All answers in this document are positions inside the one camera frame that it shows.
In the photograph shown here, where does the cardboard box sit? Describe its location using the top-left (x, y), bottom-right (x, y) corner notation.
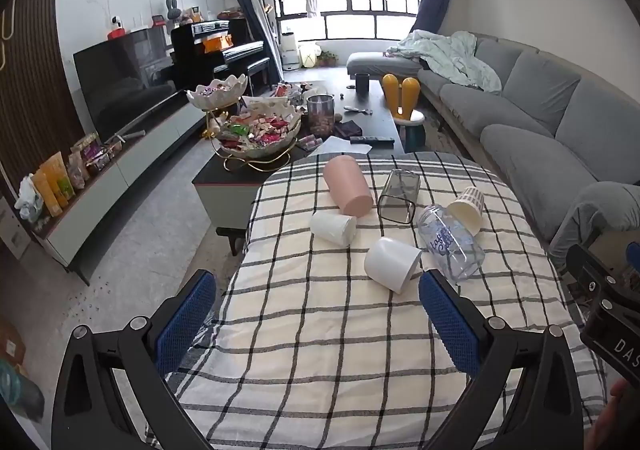
top-left (0, 320), bottom-right (26, 371)

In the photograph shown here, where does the yellow rabbit-ear stool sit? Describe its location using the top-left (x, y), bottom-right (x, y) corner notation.
top-left (382, 74), bottom-right (426, 153)

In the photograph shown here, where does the black piano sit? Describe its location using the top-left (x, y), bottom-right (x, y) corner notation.
top-left (170, 19), bottom-right (266, 94)

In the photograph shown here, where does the two-tier candy dish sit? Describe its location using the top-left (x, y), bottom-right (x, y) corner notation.
top-left (186, 74), bottom-right (303, 171)

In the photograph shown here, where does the white air purifier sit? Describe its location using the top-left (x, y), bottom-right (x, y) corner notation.
top-left (280, 32), bottom-right (300, 70)

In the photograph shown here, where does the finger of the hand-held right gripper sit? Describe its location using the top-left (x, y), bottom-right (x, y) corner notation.
top-left (566, 243), bottom-right (640, 331)

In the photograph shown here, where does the clear cup with blue print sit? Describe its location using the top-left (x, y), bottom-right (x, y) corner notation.
top-left (416, 204), bottom-right (486, 283)

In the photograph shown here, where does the checked tablecloth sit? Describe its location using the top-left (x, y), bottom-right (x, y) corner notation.
top-left (145, 151), bottom-right (616, 450)

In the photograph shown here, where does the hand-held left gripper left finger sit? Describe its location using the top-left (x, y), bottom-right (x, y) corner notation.
top-left (50, 269), bottom-right (218, 450)

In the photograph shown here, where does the striped paper cup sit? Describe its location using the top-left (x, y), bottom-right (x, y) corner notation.
top-left (446, 186), bottom-right (487, 236)

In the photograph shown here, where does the pale green blanket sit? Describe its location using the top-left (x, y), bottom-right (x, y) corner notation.
top-left (385, 29), bottom-right (503, 95)

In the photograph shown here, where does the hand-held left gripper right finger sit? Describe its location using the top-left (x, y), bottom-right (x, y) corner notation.
top-left (418, 269), bottom-right (586, 450)

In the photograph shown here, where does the glass jar of nuts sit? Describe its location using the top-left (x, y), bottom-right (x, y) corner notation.
top-left (306, 94), bottom-right (335, 137)

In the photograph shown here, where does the orange box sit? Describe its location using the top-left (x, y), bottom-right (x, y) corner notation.
top-left (202, 34), bottom-right (235, 54)

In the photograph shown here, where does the white paper sheet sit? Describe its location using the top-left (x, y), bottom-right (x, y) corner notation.
top-left (312, 135), bottom-right (373, 157)

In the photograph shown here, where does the balcony window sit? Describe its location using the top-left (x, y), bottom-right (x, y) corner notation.
top-left (272, 0), bottom-right (421, 42)

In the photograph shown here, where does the dark coffee table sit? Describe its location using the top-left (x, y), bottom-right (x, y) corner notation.
top-left (192, 79), bottom-right (411, 256)

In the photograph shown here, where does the person's right hand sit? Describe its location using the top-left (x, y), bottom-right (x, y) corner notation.
top-left (607, 376), bottom-right (640, 413)

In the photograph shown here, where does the black piano bench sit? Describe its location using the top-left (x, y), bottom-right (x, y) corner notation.
top-left (243, 58), bottom-right (273, 94)

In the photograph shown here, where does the pink cup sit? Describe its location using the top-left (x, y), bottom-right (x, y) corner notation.
top-left (322, 155), bottom-right (375, 218)

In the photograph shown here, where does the flat screen television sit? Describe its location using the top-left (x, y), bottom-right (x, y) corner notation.
top-left (73, 27), bottom-right (183, 143)

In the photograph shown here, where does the small white cup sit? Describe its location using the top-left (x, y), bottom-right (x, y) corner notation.
top-left (310, 210), bottom-right (358, 247)

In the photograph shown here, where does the large white cup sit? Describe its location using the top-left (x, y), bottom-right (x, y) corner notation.
top-left (363, 237), bottom-right (423, 294)

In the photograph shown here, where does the television cabinet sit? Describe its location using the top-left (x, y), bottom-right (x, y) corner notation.
top-left (32, 90), bottom-right (211, 286)

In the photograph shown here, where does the white plastic bag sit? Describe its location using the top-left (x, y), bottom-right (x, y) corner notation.
top-left (14, 175), bottom-right (46, 223)

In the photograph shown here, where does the grey clear square cup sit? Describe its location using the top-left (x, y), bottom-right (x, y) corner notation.
top-left (376, 169), bottom-right (420, 226)

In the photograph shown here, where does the grey sofa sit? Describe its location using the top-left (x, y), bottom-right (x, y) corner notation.
top-left (346, 32), bottom-right (640, 243)

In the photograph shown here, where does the teal bag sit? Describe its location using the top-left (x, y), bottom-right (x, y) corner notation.
top-left (0, 360), bottom-right (46, 423)

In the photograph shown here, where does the row of snack packets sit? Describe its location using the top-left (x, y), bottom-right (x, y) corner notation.
top-left (30, 133), bottom-right (123, 218)

